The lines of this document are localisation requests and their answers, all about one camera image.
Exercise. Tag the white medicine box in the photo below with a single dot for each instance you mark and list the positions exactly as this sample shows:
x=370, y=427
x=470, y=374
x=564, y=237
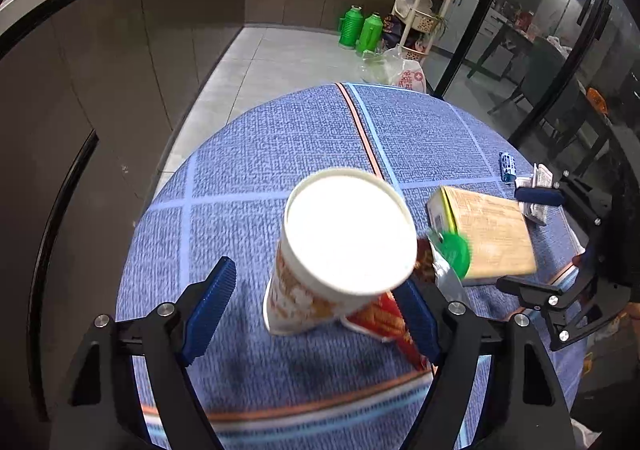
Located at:
x=542, y=175

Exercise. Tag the beige cardboard box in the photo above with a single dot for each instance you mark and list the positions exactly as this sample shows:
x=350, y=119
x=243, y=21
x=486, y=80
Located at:
x=490, y=230

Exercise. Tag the small blue wrapper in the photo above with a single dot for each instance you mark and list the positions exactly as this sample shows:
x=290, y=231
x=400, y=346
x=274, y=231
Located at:
x=507, y=167

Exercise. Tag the small green plant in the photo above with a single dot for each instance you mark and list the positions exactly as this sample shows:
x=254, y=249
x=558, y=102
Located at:
x=441, y=23

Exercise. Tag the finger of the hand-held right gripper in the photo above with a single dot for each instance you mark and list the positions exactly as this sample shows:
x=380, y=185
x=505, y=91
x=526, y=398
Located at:
x=545, y=299
x=537, y=195

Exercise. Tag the grey dining chair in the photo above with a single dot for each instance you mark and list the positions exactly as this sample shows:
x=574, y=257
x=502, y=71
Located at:
x=545, y=64

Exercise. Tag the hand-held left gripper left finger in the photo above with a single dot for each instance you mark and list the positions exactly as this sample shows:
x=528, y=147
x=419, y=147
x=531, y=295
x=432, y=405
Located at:
x=207, y=315

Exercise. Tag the grey kitchen counter cabinets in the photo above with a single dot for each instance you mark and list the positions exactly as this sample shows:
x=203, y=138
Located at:
x=125, y=29

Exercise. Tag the dark dining table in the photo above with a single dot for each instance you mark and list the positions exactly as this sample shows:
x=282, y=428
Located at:
x=505, y=29

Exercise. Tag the silver pouch with green cap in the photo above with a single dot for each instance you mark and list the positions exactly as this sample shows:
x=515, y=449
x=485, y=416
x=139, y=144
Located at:
x=452, y=255

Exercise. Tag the green thermos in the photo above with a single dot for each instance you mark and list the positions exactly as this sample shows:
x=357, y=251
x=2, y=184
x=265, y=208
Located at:
x=371, y=34
x=350, y=27

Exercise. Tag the white red-printed plastic bag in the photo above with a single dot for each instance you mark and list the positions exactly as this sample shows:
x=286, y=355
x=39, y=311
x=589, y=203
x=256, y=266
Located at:
x=407, y=74

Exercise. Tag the blue plaid tablecloth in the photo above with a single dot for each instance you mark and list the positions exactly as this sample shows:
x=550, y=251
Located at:
x=250, y=154

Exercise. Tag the small white bag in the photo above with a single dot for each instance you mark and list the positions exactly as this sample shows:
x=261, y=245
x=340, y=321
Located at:
x=557, y=44

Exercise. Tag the red orange snack packet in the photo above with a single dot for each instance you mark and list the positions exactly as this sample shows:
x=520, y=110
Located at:
x=385, y=325

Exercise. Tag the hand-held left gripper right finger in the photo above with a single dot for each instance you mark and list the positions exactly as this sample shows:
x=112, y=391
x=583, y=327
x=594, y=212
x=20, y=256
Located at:
x=420, y=325

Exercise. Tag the white patterned paper cup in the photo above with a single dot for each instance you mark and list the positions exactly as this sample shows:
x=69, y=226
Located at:
x=345, y=240

